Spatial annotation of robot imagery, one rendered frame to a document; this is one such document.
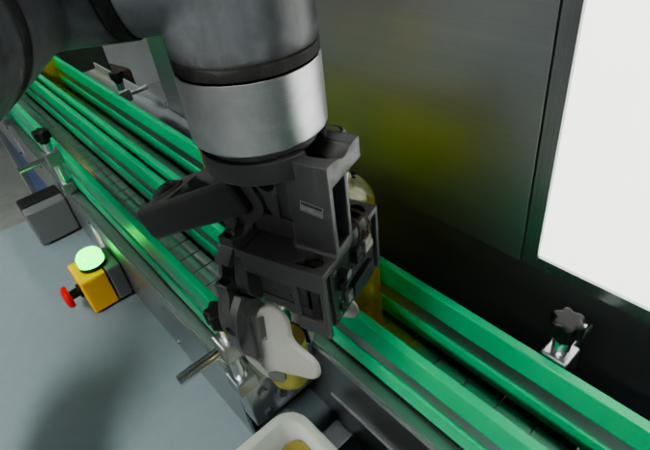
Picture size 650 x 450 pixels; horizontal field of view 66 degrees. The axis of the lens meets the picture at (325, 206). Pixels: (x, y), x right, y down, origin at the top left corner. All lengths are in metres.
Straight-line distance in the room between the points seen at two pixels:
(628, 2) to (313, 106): 0.25
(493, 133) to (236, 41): 0.33
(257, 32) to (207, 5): 0.02
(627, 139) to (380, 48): 0.26
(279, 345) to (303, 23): 0.22
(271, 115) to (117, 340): 0.70
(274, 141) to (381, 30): 0.33
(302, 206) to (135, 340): 0.64
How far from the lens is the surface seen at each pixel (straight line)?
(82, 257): 0.92
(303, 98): 0.24
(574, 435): 0.55
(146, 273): 0.78
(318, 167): 0.25
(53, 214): 1.15
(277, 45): 0.23
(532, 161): 0.49
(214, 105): 0.24
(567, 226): 0.52
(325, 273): 0.27
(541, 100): 0.47
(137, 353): 0.86
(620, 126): 0.45
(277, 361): 0.38
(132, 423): 0.79
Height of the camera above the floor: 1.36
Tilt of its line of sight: 36 degrees down
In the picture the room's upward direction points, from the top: 8 degrees counter-clockwise
